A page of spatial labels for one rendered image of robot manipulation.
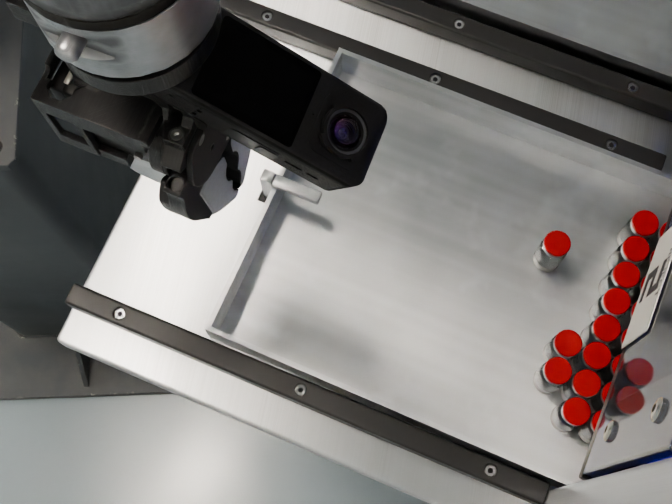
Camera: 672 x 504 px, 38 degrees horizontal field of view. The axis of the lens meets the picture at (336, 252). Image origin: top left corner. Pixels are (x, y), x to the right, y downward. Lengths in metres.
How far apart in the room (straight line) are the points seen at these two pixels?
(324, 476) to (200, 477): 0.20
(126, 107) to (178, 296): 0.35
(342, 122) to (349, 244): 0.35
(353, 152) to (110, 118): 0.11
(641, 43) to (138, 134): 0.55
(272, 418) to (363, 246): 0.16
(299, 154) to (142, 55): 0.10
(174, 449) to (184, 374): 0.89
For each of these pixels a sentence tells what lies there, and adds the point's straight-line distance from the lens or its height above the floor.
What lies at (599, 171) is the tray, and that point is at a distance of 0.85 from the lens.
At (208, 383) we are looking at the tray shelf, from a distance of 0.79.
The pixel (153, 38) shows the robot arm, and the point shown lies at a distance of 0.38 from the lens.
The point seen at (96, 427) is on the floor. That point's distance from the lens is 1.72.
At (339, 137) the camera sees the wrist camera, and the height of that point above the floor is 1.23.
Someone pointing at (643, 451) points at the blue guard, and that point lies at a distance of 0.54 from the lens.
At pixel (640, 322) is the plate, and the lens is 0.67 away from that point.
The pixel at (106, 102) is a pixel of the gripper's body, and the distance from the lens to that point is 0.48.
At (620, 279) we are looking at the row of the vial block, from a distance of 0.78.
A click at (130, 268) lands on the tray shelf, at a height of 0.88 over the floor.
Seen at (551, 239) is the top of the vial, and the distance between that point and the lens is 0.78.
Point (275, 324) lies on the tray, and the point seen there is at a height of 0.88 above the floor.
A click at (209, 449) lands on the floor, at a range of 1.68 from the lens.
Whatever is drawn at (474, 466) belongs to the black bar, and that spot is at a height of 0.90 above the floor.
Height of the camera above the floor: 1.65
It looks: 74 degrees down
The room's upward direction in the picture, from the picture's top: 3 degrees counter-clockwise
